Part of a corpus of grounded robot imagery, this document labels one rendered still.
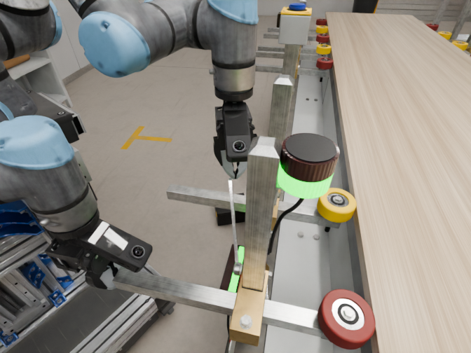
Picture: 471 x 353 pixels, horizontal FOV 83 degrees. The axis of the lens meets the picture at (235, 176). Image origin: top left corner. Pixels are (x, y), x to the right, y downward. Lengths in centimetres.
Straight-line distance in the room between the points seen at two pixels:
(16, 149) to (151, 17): 23
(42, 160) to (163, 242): 136
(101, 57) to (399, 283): 57
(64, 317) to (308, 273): 99
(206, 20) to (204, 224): 141
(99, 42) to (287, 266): 71
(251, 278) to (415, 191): 45
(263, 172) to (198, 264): 130
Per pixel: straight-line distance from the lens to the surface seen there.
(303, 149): 29
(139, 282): 56
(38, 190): 40
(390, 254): 59
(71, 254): 51
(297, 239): 90
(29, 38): 79
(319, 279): 84
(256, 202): 33
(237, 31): 45
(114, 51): 38
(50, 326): 140
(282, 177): 30
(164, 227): 176
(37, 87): 367
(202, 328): 142
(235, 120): 49
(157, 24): 43
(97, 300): 136
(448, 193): 79
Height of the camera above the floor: 133
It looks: 41 degrees down
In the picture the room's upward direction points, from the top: straight up
